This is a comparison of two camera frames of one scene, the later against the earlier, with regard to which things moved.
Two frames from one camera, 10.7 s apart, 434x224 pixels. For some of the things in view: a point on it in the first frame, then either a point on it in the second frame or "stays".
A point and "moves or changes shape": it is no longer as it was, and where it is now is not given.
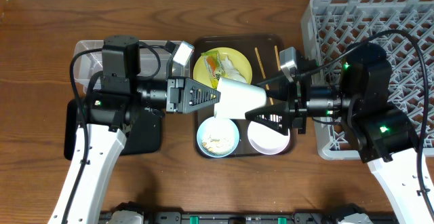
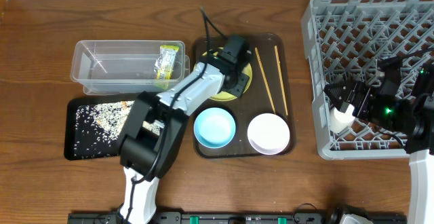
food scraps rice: x=216 y=143 moves or changes shape
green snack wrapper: x=214 y=66 moves or changes shape
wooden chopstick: x=260 y=62 stays
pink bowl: x=266 y=140 stays
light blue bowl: x=218 y=137 moves or changes shape
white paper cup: x=237 y=98 moves or changes shape
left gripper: x=174 y=95 to x=239 y=84
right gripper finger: x=277 y=117 to x=339 y=92
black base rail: x=246 y=218 stays
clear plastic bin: x=155 y=61 stays
